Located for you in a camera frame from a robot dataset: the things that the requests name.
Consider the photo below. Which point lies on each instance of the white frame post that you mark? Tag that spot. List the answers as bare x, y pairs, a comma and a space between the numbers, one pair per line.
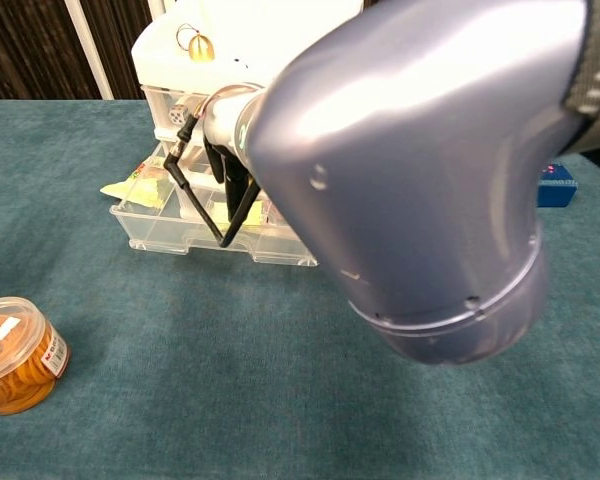
87, 50
155, 7

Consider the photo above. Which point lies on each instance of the teal table cloth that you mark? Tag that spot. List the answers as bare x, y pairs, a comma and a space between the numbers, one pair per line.
180, 375

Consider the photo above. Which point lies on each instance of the yellow-green snack packet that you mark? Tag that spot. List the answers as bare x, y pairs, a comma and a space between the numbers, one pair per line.
145, 192

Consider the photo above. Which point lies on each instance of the clear lowest drawer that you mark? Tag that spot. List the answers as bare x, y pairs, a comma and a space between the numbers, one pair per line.
170, 235

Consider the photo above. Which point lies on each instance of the dark blue printed box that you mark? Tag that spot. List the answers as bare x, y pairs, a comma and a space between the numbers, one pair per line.
560, 190

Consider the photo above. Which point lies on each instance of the small pale yellow item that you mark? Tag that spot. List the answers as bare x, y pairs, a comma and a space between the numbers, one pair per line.
255, 217

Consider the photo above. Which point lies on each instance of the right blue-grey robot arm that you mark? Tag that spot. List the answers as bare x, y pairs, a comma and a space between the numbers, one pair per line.
405, 175

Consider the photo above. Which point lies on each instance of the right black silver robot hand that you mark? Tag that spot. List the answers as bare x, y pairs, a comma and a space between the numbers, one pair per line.
234, 190

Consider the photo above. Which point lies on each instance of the clear highest drawer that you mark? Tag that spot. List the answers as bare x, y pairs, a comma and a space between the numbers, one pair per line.
155, 105

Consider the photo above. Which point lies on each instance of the white dotted dice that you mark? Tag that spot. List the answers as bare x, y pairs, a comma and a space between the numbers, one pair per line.
179, 115

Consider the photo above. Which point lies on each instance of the clear jar of rubber bands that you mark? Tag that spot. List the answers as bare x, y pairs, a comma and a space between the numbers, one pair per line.
15, 360

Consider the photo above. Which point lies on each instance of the white plastic drawer cabinet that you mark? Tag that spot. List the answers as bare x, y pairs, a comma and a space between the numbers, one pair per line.
220, 30

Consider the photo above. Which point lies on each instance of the dark brown pleated curtain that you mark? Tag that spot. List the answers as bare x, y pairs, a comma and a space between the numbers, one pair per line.
30, 50

